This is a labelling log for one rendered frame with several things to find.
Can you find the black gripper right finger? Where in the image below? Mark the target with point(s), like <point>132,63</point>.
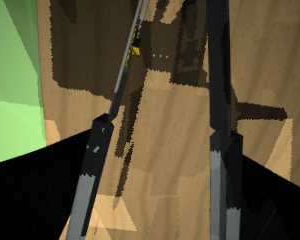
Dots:
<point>270,204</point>

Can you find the light brown wooden board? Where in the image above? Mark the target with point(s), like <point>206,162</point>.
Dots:
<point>155,183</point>

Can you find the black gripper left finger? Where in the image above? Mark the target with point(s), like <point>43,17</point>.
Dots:
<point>37,190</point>

